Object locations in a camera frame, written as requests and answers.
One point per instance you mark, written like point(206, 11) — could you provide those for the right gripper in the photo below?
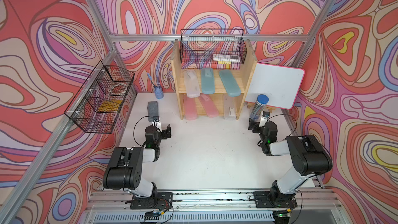
point(255, 126)

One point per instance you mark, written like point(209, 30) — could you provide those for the blue pen cup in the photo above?
point(157, 89)

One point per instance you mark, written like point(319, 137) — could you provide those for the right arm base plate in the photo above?
point(267, 199)

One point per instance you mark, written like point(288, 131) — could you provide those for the black wire basket on shelf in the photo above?
point(197, 47)

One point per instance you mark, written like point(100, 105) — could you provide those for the grey felt eraser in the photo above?
point(152, 110)

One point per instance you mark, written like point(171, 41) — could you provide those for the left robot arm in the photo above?
point(124, 171)

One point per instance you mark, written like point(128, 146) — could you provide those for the white board pink frame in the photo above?
point(280, 84)

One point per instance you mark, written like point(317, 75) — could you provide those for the pencil tube blue lid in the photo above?
point(261, 102)

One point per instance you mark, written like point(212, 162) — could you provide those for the yellow item in wall basket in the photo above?
point(109, 106)

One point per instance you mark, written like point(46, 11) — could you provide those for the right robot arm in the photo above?
point(309, 159)

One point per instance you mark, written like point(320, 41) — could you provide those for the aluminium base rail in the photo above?
point(231, 206)

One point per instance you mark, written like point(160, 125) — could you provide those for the black wire basket on wall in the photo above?
point(82, 110)

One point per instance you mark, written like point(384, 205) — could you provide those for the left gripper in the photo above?
point(166, 132)

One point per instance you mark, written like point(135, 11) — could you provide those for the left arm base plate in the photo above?
point(163, 201)

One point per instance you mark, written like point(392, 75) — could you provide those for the box in shelf basket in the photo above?
point(224, 59)

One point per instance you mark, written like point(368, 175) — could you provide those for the tape roll in basket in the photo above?
point(118, 89)

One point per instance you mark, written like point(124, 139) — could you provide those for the clear pencil case lower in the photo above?
point(229, 107)

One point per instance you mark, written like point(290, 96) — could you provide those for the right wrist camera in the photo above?
point(266, 114)

